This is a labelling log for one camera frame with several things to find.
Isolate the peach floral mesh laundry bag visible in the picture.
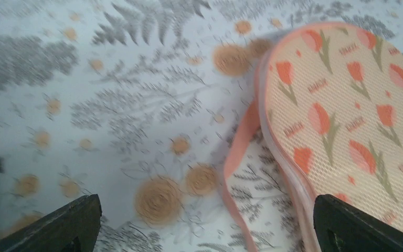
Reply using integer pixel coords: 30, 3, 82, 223
224, 22, 403, 251

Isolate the floral patterned table mat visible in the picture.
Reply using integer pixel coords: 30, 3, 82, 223
0, 1, 403, 251

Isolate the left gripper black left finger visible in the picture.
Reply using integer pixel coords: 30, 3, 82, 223
0, 194, 102, 251

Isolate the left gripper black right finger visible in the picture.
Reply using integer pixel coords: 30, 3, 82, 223
313, 194, 403, 251

